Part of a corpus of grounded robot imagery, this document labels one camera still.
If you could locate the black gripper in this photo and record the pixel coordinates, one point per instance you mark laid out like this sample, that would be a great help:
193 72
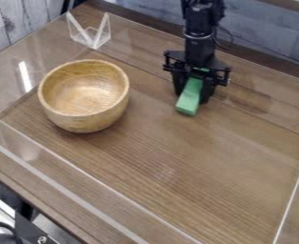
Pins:
196 61

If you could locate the green rectangular block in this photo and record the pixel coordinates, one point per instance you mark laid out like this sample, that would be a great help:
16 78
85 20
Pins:
188 101

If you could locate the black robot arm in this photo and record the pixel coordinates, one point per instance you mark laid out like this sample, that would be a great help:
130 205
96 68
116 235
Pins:
202 15

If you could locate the wooden bowl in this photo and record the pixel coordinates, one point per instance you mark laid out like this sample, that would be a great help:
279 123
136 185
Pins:
84 95

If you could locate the clear acrylic corner bracket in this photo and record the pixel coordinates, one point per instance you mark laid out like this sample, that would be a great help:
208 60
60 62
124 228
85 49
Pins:
90 37

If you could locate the clear acrylic enclosure wall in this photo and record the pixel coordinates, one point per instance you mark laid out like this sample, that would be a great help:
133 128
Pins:
161 179

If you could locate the black metal bracket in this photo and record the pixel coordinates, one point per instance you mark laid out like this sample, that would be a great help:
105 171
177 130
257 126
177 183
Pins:
29 231

